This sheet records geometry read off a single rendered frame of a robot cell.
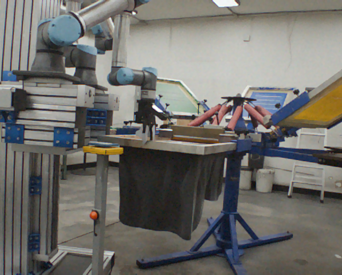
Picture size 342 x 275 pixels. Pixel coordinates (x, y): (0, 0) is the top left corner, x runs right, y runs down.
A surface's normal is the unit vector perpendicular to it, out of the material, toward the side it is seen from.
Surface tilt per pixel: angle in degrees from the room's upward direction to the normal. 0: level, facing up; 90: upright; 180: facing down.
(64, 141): 90
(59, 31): 94
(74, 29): 94
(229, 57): 90
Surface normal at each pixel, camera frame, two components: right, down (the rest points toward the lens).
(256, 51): -0.45, 0.01
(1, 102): -0.08, 0.04
